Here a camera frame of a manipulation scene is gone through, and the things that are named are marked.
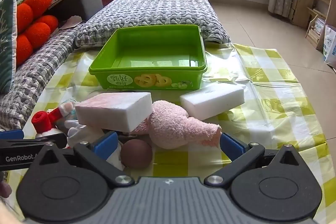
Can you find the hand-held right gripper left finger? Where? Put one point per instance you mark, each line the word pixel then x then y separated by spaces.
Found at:
pixel 106 144

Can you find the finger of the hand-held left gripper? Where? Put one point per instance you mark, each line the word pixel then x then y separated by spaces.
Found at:
pixel 11 134
pixel 56 140

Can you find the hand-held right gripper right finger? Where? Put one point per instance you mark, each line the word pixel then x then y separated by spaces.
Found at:
pixel 233 145

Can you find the white cloth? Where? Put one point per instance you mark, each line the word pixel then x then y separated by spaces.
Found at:
pixel 78 132

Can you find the red and white plush toy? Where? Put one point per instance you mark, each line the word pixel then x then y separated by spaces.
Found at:
pixel 42 119

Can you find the brown round powder puff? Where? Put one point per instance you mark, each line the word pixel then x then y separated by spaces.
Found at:
pixel 136 154

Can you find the pinkish white sponge block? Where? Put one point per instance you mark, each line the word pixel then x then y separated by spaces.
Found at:
pixel 113 108

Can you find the pink plush rabbit toy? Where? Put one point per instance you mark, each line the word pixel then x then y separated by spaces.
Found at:
pixel 176 127

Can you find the green plastic box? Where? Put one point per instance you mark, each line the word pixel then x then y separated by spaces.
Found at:
pixel 152 56

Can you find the person's left hand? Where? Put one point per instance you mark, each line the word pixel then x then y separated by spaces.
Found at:
pixel 5 190

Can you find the yellow-green checkered plastic tablecloth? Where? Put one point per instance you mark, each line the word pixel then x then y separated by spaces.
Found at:
pixel 275 108

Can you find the grey knitted sofa blanket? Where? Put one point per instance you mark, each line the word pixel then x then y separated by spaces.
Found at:
pixel 34 74

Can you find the teal patterned cushion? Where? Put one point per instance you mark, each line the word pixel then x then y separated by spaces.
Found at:
pixel 6 43

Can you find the orange carrot plush pillow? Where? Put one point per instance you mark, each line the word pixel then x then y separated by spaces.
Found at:
pixel 36 1
pixel 39 32

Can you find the white printed bag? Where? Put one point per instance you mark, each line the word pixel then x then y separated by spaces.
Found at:
pixel 330 45

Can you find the grey fabric ottoman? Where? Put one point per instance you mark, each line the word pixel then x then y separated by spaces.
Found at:
pixel 81 2

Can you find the grey quilted mattress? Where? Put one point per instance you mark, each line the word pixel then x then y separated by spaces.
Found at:
pixel 157 11

